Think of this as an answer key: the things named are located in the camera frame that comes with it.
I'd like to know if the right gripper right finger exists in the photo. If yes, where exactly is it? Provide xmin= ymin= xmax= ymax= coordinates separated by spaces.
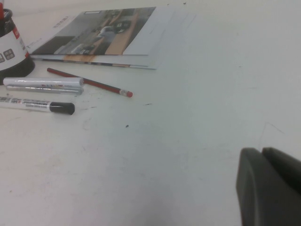
xmin=261 ymin=147 xmax=301 ymax=181

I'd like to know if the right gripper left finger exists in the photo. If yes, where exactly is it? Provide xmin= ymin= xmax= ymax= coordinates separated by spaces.
xmin=236 ymin=147 xmax=301 ymax=226

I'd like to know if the silver grey pen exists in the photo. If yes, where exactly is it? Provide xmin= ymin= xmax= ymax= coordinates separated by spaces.
xmin=5 ymin=85 xmax=84 ymax=96

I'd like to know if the glossy white pen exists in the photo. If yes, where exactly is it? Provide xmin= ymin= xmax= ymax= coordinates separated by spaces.
xmin=3 ymin=77 xmax=85 ymax=89

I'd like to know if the black mesh pen holder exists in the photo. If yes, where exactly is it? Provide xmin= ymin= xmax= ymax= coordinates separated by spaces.
xmin=0 ymin=8 xmax=36 ymax=79

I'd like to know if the plain white brochure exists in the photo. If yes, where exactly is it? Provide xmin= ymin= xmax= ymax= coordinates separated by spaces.
xmin=112 ymin=13 xmax=197 ymax=70

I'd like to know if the brochure with printed edge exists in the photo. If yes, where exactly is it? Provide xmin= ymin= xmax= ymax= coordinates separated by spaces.
xmin=35 ymin=9 xmax=189 ymax=68

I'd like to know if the red pencil with eraser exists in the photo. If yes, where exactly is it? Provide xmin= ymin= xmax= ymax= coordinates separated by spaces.
xmin=47 ymin=67 xmax=134 ymax=98

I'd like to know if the office photo brochure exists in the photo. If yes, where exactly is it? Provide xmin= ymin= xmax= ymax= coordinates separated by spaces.
xmin=28 ymin=6 xmax=177 ymax=57

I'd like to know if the white marker black cap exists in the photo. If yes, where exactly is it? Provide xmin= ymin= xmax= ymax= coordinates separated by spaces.
xmin=0 ymin=96 xmax=76 ymax=116

